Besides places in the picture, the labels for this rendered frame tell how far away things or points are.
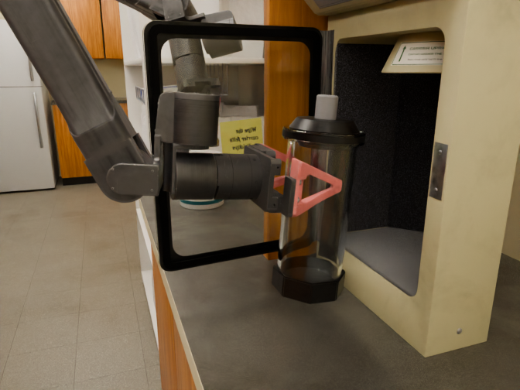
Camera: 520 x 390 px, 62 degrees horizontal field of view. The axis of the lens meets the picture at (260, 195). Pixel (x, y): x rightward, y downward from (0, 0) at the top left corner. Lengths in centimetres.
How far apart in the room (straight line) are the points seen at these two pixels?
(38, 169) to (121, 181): 495
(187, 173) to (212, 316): 30
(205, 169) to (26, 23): 23
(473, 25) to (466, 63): 4
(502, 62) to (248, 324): 50
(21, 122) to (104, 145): 488
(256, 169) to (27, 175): 501
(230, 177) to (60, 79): 21
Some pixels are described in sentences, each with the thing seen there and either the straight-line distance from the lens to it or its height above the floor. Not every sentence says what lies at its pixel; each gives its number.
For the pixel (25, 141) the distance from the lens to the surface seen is 540.
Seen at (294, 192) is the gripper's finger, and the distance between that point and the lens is 50.
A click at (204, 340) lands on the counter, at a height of 94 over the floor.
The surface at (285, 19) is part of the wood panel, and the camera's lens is 85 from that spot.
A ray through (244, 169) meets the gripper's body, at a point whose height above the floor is 121.
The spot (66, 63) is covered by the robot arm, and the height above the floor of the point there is 133.
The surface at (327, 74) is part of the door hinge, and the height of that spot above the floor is 131.
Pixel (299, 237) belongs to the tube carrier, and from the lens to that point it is 57.
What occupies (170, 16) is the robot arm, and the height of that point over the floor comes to 141.
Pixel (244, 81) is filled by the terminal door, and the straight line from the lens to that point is 74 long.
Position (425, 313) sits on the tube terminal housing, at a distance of 65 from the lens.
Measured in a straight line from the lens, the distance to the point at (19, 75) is 534.
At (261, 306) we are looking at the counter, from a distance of 75.
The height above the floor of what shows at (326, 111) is 127.
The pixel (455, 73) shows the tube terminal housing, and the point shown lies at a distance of 57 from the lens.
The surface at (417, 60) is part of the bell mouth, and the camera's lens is 66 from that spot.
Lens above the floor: 132
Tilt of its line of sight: 16 degrees down
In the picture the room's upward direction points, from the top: straight up
